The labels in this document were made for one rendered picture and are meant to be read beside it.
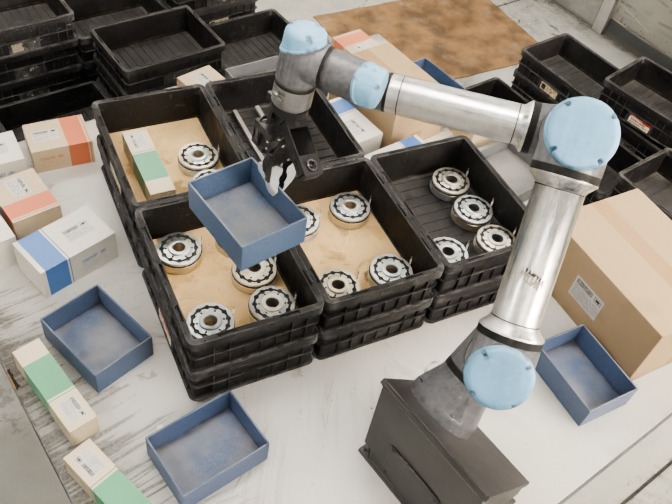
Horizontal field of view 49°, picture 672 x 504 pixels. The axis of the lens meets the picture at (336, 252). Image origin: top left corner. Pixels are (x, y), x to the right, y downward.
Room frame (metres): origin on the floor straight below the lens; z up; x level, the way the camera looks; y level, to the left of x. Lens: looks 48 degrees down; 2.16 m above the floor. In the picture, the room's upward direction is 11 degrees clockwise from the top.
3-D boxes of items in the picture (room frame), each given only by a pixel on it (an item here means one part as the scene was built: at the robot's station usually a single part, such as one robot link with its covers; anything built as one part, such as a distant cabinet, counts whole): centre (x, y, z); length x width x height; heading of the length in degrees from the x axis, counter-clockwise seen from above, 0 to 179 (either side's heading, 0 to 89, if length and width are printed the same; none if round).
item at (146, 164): (1.33, 0.50, 0.86); 0.24 x 0.06 x 0.06; 35
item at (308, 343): (1.04, 0.23, 0.76); 0.40 x 0.30 x 0.12; 34
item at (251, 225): (1.02, 0.19, 1.10); 0.20 x 0.15 x 0.07; 45
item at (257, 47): (2.57, 0.49, 0.31); 0.40 x 0.30 x 0.34; 134
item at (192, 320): (0.91, 0.23, 0.86); 0.10 x 0.10 x 0.01
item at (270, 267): (1.08, 0.17, 0.86); 0.10 x 0.10 x 0.01
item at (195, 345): (1.04, 0.23, 0.92); 0.40 x 0.30 x 0.02; 34
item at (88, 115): (2.00, 1.07, 0.26); 0.40 x 0.30 x 0.23; 134
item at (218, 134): (1.38, 0.45, 0.87); 0.40 x 0.30 x 0.11; 34
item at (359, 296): (1.21, -0.02, 0.92); 0.40 x 0.30 x 0.02; 34
